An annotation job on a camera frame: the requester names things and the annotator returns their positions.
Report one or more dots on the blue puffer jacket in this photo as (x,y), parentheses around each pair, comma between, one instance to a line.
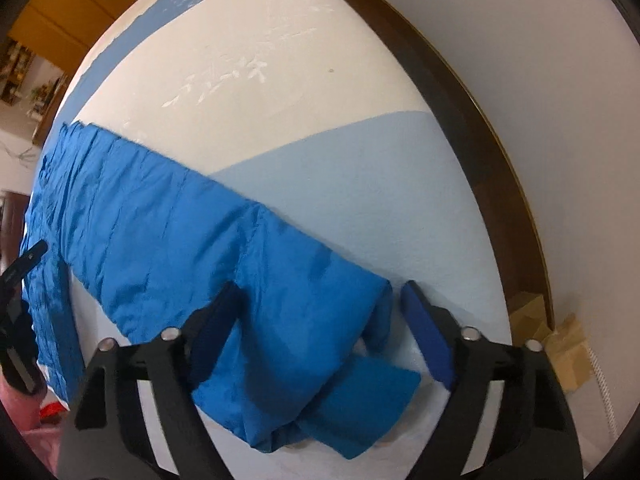
(153,241)

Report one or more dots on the pink checkered clothing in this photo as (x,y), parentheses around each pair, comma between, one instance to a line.
(24,411)

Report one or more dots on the orange wooden wardrobe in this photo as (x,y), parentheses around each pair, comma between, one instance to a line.
(63,31)

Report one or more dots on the wooden desk with shelf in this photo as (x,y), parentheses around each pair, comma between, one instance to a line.
(29,84)

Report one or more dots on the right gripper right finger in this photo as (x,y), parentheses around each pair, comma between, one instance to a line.
(534,435)

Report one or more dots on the blue and white bedspread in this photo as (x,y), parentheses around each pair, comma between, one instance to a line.
(300,105)

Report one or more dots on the dark wooden bed frame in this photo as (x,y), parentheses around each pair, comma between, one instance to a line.
(497,189)

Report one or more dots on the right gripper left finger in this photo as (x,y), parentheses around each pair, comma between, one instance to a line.
(105,436)

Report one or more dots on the dark brown cabinet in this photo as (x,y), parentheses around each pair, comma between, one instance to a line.
(13,210)

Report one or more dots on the cardboard box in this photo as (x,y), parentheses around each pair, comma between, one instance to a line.
(566,346)

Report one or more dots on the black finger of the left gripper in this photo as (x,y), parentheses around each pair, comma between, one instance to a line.
(14,274)

